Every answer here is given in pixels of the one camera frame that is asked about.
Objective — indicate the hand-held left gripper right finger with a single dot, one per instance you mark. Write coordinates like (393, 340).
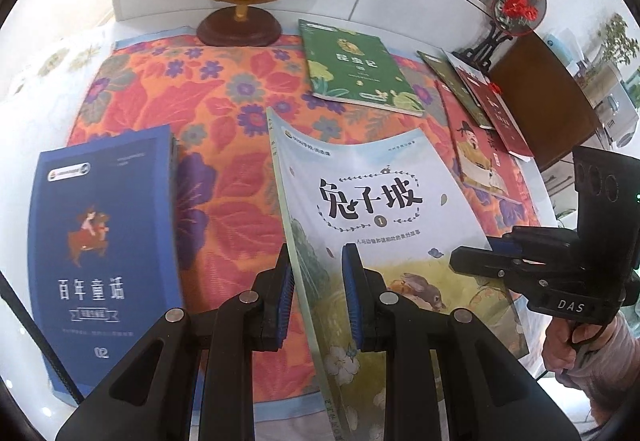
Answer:
(350, 291)

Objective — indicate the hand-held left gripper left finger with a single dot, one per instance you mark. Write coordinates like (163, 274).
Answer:
(286, 291)

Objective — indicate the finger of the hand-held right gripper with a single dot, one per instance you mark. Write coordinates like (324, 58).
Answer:
(545, 243)
(495, 266)

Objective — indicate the orange red book scholar cover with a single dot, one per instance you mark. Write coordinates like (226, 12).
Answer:
(480, 156)

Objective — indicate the white book rabbit meadow cover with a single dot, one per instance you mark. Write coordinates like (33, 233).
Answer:
(380, 181)

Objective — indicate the dark red book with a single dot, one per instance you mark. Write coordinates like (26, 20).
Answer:
(505, 126)

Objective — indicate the olive green book butterfly cover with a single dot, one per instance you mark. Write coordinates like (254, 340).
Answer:
(435, 66)

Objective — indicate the blue book deer rider cover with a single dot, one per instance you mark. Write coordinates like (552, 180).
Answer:
(100, 181)

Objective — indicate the green book yellow insect cover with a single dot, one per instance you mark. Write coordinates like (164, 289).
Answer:
(350, 66)

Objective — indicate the person's right forearm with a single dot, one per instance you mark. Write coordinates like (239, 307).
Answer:
(620, 351)

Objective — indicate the person's right hand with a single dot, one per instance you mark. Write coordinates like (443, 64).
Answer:
(560, 351)

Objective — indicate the orange floral mat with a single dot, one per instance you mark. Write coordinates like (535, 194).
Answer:
(235, 201)

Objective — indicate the white appliance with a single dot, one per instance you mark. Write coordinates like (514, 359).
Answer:
(620, 118)

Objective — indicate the brown wooden cabinet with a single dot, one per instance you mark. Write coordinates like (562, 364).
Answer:
(540, 96)

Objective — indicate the red knot tassel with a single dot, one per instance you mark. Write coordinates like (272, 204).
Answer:
(494, 87)

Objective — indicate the pale blue box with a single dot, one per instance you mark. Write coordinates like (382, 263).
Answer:
(562, 50)

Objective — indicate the green leafy plant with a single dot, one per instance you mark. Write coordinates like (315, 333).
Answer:
(615, 41)

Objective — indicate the black fan stand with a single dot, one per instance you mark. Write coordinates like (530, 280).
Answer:
(480, 48)

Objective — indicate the red flower round fan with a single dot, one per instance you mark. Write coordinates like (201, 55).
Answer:
(520, 6)

